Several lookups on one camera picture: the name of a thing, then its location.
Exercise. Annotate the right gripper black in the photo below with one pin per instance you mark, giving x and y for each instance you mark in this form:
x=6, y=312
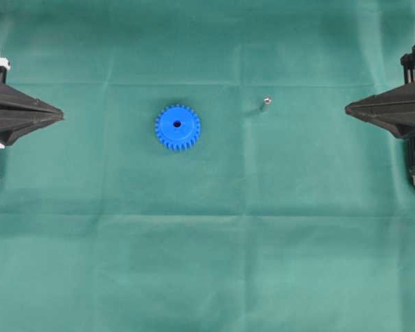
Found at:
x=404, y=94

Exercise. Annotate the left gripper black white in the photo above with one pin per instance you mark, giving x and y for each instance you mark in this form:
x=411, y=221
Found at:
x=21, y=113

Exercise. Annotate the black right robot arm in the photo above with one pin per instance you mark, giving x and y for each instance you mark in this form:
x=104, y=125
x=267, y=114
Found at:
x=393, y=110

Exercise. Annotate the blue plastic gear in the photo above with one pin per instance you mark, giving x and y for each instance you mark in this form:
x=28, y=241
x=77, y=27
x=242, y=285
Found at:
x=177, y=127

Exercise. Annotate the green table cloth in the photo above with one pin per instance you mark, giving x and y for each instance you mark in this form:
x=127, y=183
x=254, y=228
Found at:
x=298, y=218

